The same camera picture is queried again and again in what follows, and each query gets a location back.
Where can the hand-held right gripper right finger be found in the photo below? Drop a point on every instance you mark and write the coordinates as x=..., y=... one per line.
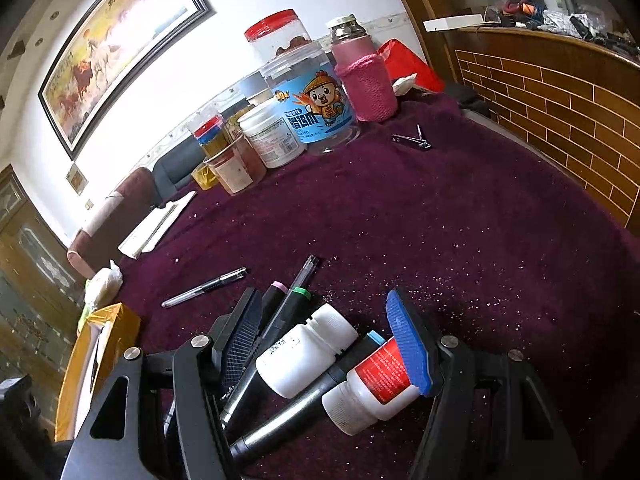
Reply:
x=410, y=345

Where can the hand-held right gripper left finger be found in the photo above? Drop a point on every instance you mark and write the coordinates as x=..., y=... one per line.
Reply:
x=245, y=332

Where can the black marker with pink cap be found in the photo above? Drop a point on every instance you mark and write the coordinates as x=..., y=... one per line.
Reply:
x=272, y=300

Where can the black marker with green cap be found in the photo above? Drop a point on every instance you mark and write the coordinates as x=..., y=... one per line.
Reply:
x=285, y=315

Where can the white pill bottle red label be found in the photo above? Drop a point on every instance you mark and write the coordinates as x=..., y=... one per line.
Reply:
x=375, y=385

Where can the black and silver pen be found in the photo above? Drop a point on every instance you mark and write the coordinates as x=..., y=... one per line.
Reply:
x=210, y=286

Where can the plain white pill bottle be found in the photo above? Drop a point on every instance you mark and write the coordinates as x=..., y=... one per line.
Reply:
x=300, y=355

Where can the black marker with blue cap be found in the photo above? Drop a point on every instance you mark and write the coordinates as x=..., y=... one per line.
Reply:
x=280, y=425

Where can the yellow cardboard box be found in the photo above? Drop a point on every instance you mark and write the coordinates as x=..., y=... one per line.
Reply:
x=120, y=330

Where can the white cloth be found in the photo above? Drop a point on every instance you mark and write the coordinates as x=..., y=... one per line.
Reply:
x=150, y=230

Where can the white plastic bag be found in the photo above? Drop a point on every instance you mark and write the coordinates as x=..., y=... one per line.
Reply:
x=105, y=282

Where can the dark grey sofa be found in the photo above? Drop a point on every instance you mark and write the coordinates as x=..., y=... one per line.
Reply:
x=175, y=172

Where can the brown padded chair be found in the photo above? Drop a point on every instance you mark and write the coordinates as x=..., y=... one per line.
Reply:
x=125, y=200

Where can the white labelled plastic jar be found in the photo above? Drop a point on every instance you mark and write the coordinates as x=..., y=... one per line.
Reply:
x=270, y=135

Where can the jar with red blue lid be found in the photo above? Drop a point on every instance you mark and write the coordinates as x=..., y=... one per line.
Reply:
x=210, y=130

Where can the carved wooden door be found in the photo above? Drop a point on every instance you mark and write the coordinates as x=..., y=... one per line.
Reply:
x=30, y=270

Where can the large clear jar cartoon label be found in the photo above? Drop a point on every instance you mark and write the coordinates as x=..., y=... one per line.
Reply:
x=315, y=105

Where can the grey lid jar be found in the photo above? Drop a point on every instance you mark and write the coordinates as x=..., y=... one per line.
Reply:
x=252, y=85

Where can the crumpled white tissue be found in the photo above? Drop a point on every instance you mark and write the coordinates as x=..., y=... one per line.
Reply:
x=404, y=85

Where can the pink bottle with knit sleeve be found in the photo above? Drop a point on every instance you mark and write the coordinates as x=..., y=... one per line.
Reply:
x=367, y=85

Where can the red bag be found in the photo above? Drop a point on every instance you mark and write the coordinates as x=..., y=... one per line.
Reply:
x=405, y=62

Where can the wooden counter with brick pattern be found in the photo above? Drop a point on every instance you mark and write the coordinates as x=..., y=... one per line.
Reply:
x=550, y=90

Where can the clear jar with red lid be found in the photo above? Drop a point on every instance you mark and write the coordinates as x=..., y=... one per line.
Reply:
x=277, y=35

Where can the framed horse painting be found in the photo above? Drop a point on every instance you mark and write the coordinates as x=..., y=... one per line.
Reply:
x=115, y=50

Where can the flat white box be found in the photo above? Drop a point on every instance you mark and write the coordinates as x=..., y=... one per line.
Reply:
x=452, y=23

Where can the counter clutter pile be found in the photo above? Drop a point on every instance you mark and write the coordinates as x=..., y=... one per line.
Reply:
x=560, y=17

